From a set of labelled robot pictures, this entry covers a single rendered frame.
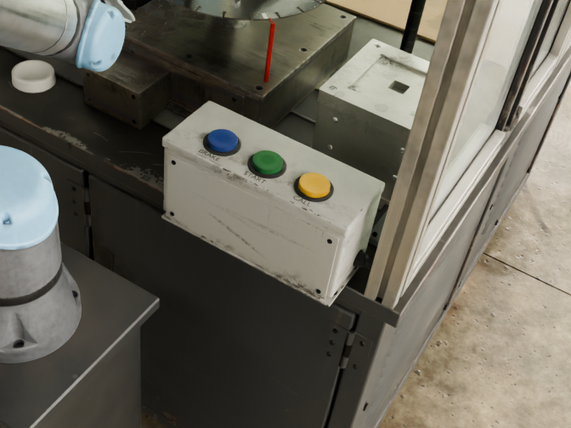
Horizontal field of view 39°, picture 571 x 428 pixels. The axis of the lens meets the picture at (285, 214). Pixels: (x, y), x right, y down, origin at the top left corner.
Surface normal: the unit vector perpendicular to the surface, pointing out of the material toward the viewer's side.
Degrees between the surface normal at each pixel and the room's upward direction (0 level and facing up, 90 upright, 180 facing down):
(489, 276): 0
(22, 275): 90
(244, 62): 0
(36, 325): 72
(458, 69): 90
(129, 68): 0
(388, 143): 90
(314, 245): 90
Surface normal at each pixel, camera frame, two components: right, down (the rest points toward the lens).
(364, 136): -0.51, 0.55
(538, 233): 0.11, -0.72
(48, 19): 0.95, 0.25
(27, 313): 0.46, 0.41
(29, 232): 0.69, 0.53
